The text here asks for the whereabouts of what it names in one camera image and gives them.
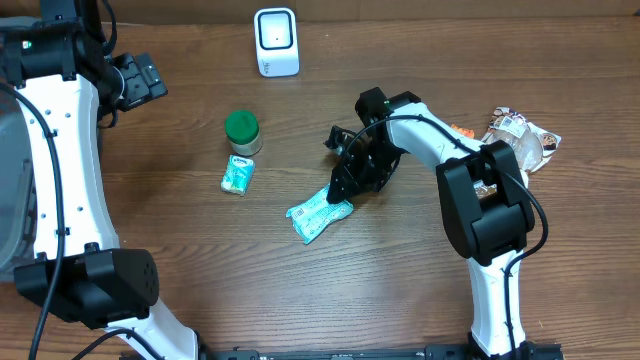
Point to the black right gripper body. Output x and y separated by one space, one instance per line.
371 163

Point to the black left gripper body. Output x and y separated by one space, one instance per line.
139 84

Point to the teal wet wipes pack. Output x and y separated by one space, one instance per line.
312 217

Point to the small teal tissue pack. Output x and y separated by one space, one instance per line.
238 175

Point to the orange tissue pack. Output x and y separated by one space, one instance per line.
469 133

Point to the green lid jar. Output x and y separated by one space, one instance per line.
243 132

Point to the brown bread snack bag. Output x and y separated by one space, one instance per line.
533 146

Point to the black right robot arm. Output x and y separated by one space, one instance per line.
485 205

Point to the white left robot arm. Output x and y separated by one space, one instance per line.
69 84

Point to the white barcode scanner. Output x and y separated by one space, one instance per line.
276 42

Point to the grey plastic basket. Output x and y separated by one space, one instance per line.
18 200

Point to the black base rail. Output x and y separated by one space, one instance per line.
430 352

